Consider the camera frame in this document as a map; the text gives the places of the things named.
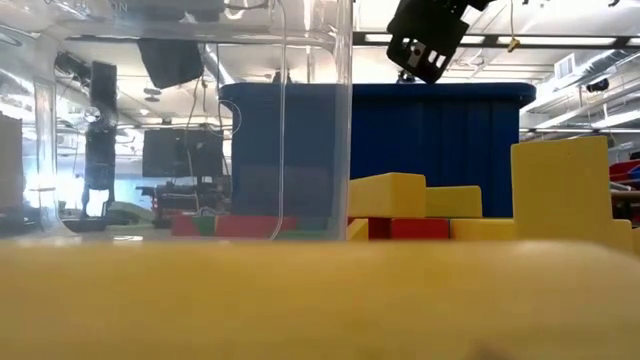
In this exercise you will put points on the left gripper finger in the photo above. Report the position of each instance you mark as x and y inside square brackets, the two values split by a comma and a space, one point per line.
[170, 62]

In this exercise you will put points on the large blue plastic bin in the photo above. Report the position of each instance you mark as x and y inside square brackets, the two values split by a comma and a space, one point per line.
[440, 140]

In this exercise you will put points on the clear plastic block container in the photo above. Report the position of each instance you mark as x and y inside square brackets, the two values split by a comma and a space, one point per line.
[343, 150]

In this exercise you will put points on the black ceiling column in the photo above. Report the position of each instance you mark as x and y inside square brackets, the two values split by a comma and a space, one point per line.
[103, 95]

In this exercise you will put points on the red block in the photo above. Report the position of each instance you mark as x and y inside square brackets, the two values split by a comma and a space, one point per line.
[183, 226]
[415, 228]
[250, 226]

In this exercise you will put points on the green block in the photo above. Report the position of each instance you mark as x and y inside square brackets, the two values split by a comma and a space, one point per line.
[204, 226]
[310, 226]

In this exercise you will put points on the red storage bin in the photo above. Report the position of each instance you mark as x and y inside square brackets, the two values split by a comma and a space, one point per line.
[625, 170]

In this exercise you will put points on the yellow cylinder block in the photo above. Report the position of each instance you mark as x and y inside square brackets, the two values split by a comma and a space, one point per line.
[300, 300]

